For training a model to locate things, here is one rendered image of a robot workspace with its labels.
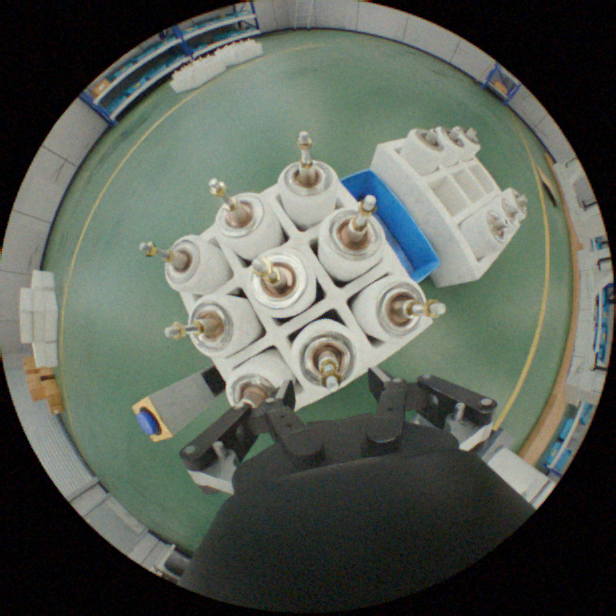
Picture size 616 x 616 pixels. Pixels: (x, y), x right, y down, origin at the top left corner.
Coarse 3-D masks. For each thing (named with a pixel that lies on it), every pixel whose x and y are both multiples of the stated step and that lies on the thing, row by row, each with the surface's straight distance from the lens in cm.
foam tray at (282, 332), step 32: (288, 224) 35; (320, 224) 34; (384, 256) 34; (224, 288) 35; (320, 288) 37; (352, 288) 31; (288, 320) 42; (352, 320) 31; (256, 352) 33; (288, 352) 32; (384, 352) 34
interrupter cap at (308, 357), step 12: (312, 336) 23; (324, 336) 24; (336, 336) 24; (300, 348) 24; (312, 348) 24; (324, 348) 24; (336, 348) 24; (348, 348) 24; (300, 360) 24; (312, 360) 24; (348, 360) 24; (312, 372) 25; (348, 372) 25
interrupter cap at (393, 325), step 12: (384, 288) 25; (396, 288) 26; (408, 288) 27; (384, 300) 25; (396, 300) 26; (420, 300) 27; (384, 312) 25; (384, 324) 25; (396, 324) 26; (408, 324) 27; (420, 324) 27; (396, 336) 26
